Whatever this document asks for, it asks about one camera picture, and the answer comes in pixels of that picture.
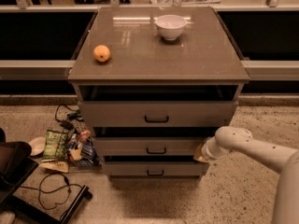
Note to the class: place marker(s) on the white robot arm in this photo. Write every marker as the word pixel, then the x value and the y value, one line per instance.
pixel 280 159

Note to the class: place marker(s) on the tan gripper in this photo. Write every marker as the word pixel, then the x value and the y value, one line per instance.
pixel 206 151

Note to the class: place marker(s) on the grey drawer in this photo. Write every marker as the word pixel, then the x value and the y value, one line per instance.
pixel 155 169
pixel 147 146
pixel 157 114

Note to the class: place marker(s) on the tan flat package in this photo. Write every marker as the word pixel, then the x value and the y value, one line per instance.
pixel 59 166

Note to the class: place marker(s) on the green chip bag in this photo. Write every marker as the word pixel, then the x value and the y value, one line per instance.
pixel 55 145

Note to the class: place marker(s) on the grey drawer cabinet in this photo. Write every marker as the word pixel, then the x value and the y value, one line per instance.
pixel 199 66

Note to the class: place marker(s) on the white bowl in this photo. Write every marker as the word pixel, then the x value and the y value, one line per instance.
pixel 170 27

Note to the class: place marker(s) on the white paper plate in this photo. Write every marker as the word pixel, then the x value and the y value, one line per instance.
pixel 37 145

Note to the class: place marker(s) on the pile of snack packages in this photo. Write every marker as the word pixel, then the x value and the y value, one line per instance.
pixel 81 151

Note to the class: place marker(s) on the orange fruit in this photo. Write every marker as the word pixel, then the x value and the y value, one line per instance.
pixel 101 53

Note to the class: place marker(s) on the black equipment base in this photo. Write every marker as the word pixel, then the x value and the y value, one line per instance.
pixel 16 167

